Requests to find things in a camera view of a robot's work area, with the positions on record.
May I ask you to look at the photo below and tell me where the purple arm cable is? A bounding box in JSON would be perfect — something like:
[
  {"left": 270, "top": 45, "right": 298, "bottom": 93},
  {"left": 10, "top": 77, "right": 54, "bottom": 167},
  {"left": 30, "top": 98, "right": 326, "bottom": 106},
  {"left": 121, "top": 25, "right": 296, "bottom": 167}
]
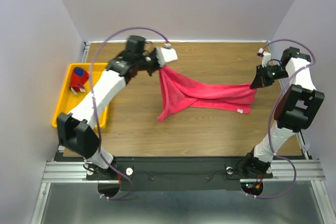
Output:
[
  {"left": 245, "top": 39, "right": 316, "bottom": 199},
  {"left": 88, "top": 26, "right": 173, "bottom": 200}
]

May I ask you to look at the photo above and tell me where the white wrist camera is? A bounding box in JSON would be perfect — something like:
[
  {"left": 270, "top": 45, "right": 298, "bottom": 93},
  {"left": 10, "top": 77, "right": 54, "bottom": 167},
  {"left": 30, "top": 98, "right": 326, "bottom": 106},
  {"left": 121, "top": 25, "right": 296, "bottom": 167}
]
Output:
[
  {"left": 257, "top": 48, "right": 271, "bottom": 67},
  {"left": 156, "top": 47, "right": 178, "bottom": 68}
]

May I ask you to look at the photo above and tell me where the yellow plastic tray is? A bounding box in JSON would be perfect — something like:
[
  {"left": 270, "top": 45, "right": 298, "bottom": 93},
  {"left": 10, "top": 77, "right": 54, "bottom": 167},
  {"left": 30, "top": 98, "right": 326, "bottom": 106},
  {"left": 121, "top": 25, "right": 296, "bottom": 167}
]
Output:
[{"left": 51, "top": 62, "right": 109, "bottom": 129}]

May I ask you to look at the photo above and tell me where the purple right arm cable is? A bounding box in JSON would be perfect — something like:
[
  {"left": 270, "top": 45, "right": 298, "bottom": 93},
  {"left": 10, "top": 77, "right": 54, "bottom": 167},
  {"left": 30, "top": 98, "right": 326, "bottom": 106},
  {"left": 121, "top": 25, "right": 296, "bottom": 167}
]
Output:
[{"left": 245, "top": 39, "right": 316, "bottom": 199}]

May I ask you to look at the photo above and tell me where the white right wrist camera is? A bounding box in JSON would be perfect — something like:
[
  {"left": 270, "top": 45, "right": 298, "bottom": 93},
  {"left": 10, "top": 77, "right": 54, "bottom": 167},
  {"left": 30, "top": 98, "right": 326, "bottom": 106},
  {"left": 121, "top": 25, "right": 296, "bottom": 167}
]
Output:
[{"left": 257, "top": 48, "right": 271, "bottom": 67}]

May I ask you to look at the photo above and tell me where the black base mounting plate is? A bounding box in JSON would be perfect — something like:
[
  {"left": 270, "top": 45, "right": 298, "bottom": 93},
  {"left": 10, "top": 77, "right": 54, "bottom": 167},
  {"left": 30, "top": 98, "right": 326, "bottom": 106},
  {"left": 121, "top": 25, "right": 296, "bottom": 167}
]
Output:
[{"left": 84, "top": 156, "right": 272, "bottom": 192}]

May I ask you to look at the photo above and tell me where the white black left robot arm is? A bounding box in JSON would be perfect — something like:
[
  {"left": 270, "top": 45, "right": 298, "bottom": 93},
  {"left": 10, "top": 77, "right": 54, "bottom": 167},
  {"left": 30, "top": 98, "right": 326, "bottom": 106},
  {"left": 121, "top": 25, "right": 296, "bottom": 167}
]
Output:
[{"left": 57, "top": 35, "right": 164, "bottom": 179}]

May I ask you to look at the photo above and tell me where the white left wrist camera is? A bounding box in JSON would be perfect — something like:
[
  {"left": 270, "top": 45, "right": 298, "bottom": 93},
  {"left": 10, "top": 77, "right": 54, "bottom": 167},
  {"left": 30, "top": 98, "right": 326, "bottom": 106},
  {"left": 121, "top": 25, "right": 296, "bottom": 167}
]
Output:
[{"left": 156, "top": 47, "right": 178, "bottom": 68}]

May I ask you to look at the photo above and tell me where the aluminium front frame rail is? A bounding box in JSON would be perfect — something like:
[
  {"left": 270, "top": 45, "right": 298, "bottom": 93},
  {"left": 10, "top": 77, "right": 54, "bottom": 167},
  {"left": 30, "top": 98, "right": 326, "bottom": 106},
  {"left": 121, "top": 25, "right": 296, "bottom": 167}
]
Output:
[{"left": 42, "top": 158, "right": 326, "bottom": 183}]

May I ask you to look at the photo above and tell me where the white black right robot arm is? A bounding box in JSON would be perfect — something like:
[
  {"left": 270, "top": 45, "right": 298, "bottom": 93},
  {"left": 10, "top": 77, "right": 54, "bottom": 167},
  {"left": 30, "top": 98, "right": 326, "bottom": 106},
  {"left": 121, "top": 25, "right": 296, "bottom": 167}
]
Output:
[{"left": 241, "top": 47, "right": 324, "bottom": 177}]

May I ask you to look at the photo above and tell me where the red and blue patterned towel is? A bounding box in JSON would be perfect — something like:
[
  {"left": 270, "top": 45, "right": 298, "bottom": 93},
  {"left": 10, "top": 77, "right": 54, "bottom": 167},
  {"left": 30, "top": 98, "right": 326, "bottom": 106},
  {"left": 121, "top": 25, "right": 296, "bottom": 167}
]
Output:
[{"left": 69, "top": 67, "right": 89, "bottom": 95}]

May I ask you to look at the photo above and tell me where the pink towel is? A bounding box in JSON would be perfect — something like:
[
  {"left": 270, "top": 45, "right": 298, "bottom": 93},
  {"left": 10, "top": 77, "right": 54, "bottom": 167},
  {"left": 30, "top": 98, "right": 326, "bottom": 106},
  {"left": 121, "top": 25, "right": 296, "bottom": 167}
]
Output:
[{"left": 157, "top": 67, "right": 257, "bottom": 122}]

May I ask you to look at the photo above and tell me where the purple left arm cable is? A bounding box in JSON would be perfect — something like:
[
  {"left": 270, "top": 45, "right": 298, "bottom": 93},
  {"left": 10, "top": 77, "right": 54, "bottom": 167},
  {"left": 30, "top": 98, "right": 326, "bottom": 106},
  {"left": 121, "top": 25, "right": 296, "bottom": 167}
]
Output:
[{"left": 88, "top": 26, "right": 173, "bottom": 200}]

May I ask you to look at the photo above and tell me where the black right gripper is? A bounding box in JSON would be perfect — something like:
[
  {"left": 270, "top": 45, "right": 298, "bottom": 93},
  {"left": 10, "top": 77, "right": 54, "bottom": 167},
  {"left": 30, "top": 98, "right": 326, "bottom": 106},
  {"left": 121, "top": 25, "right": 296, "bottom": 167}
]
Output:
[{"left": 250, "top": 62, "right": 289, "bottom": 88}]

